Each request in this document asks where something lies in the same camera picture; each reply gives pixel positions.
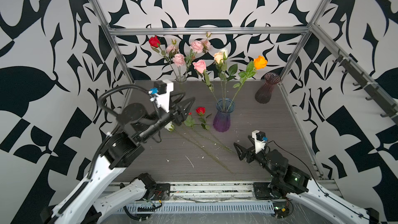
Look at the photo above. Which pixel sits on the wall hook rail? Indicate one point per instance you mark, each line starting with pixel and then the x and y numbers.
pixel 365 82

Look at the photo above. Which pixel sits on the pink peony stem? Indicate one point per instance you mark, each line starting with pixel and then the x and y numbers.
pixel 197 47

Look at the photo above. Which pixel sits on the aluminium front rail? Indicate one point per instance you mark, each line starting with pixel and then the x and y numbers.
pixel 201 190

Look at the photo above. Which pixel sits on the pink carnation spray stem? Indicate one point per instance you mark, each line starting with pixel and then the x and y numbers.
pixel 174 56

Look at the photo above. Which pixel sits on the blue purple glass vase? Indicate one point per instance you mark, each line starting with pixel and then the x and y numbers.
pixel 222 120

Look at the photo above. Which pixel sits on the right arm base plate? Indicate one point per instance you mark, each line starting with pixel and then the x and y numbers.
pixel 262 191

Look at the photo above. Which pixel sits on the red artificial rose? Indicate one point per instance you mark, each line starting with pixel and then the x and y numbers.
pixel 201 112
pixel 189 122
pixel 155 45

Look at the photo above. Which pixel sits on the white artificial rose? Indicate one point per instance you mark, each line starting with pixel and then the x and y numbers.
pixel 226 74
pixel 171 128

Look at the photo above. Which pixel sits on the orange artificial rose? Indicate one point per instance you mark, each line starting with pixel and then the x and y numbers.
pixel 251 70

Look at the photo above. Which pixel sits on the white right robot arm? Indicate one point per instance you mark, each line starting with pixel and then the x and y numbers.
pixel 290 183

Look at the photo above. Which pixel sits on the white cable duct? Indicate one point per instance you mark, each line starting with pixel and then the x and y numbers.
pixel 204 208

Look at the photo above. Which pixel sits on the peach artificial rose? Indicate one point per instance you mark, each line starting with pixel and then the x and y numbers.
pixel 219 60

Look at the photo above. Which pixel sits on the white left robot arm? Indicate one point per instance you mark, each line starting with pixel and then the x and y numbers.
pixel 135 126

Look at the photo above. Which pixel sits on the clear ribbed glass vase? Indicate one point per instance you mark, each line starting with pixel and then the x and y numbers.
pixel 181 79

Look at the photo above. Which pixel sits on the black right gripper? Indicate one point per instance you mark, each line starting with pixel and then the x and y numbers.
pixel 245 152

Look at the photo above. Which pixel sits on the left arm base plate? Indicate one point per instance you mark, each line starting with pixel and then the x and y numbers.
pixel 160 192

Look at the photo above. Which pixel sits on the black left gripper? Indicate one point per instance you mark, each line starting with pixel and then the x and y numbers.
pixel 178 112

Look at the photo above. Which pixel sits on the dark red glass vase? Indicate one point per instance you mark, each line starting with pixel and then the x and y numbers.
pixel 264 94

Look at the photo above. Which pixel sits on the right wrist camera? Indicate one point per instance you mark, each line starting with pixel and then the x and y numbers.
pixel 260 141

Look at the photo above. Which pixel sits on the light pink artificial rose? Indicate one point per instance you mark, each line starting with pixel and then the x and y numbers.
pixel 201 69

